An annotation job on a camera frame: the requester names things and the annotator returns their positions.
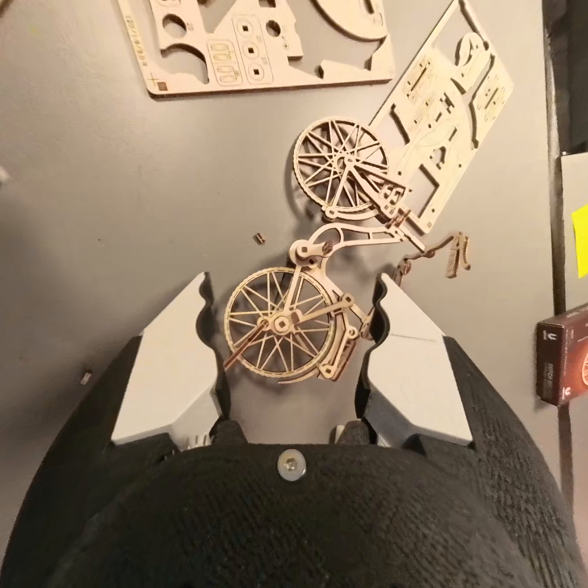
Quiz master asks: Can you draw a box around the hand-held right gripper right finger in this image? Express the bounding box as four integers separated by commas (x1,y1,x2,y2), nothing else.
355,273,476,450

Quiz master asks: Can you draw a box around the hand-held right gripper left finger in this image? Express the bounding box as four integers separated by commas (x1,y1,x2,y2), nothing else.
111,271,231,450

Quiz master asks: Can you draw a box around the wooden bicycle model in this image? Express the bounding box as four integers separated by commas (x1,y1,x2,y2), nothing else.
223,117,472,385

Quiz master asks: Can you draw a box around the brown product box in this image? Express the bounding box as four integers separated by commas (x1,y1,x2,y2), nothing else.
536,303,588,406

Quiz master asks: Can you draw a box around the yellow paper note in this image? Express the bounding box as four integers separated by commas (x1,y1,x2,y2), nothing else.
571,207,588,279

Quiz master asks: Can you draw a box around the wooden laser-cut part sheet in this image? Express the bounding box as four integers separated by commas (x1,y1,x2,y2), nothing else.
367,0,515,233
117,0,397,98

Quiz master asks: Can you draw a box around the grey board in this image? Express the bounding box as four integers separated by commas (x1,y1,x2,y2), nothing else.
558,154,588,313

